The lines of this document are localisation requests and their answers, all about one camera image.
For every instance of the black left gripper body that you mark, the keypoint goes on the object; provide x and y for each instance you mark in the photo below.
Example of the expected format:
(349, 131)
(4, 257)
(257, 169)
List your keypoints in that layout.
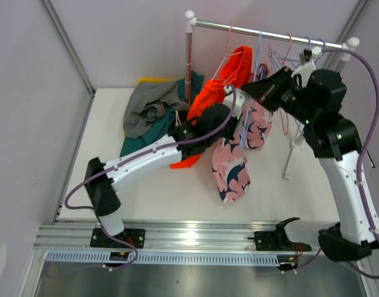
(228, 133)

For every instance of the yellow plastic tray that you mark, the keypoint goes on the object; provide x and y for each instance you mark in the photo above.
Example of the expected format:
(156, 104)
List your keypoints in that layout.
(146, 81)

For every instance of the pink patterned shorts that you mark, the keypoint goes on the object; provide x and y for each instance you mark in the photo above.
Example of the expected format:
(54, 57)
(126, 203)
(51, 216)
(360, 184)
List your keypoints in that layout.
(228, 158)

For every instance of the pink hanger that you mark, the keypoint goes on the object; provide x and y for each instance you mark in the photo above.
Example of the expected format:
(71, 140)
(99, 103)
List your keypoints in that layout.
(226, 58)
(274, 62)

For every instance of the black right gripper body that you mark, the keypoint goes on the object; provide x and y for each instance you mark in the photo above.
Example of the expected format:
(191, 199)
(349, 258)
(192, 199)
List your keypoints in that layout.
(286, 94)

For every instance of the silver clothes rack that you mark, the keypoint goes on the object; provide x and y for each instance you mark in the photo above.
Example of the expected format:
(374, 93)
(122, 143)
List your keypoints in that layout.
(189, 79)

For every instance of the grey shorts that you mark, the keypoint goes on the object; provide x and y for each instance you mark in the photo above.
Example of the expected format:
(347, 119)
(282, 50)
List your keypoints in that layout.
(152, 105)

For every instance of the teal shorts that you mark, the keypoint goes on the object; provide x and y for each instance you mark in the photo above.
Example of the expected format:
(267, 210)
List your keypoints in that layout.
(151, 113)

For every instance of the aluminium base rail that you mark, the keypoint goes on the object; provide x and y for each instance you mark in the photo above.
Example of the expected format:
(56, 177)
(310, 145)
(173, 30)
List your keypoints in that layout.
(195, 236)

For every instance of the grey slotted cable duct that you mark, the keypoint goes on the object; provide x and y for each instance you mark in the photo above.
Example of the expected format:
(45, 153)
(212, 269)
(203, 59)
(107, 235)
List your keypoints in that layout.
(171, 258)

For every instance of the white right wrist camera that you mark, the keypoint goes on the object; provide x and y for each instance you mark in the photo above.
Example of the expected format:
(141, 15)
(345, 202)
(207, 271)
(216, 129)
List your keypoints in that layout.
(307, 64)

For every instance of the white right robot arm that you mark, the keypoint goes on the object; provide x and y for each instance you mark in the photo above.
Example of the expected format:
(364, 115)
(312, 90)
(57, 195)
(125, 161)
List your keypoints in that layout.
(336, 143)

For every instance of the orange shorts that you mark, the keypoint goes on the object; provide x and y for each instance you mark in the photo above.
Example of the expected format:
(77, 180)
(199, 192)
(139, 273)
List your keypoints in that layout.
(210, 95)

